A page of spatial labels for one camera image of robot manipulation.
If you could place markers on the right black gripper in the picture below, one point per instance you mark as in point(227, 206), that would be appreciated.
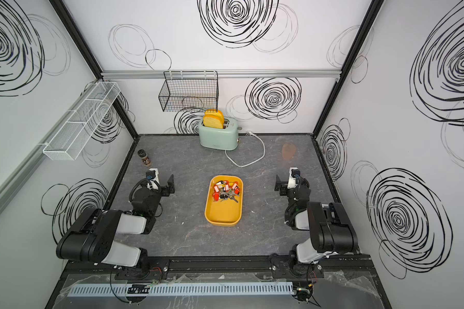
point(283, 187)

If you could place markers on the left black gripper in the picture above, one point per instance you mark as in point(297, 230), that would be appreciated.
point(165, 189)

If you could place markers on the pile of tagged keys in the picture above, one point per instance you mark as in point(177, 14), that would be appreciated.
point(225, 190)

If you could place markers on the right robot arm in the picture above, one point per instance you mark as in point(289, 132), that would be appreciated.
point(330, 230)

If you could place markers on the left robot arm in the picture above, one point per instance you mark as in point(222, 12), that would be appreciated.
point(91, 237)

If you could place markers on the yellow plastic storage box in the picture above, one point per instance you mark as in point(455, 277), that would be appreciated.
point(227, 213)

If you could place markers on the brown spice jar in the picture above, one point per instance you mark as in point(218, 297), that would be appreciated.
point(144, 157)

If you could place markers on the mint green toaster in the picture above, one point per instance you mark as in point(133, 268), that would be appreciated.
point(222, 139)

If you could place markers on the yellow toast slice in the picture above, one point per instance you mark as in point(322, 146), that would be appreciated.
point(213, 118)

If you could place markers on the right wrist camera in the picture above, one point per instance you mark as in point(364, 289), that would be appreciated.
point(294, 174)

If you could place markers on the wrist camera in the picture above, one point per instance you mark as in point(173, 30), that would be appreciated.
point(294, 174)
point(152, 178)

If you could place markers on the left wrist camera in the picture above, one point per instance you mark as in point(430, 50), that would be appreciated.
point(152, 178)

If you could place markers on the black wire wall basket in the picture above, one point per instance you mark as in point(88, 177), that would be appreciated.
point(189, 89)

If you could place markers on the white wire wall shelf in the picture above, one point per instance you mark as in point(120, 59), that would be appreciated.
point(94, 118)

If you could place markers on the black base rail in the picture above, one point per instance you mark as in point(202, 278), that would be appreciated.
point(274, 265)

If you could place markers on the white slotted cable duct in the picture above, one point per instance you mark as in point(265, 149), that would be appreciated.
point(181, 289)

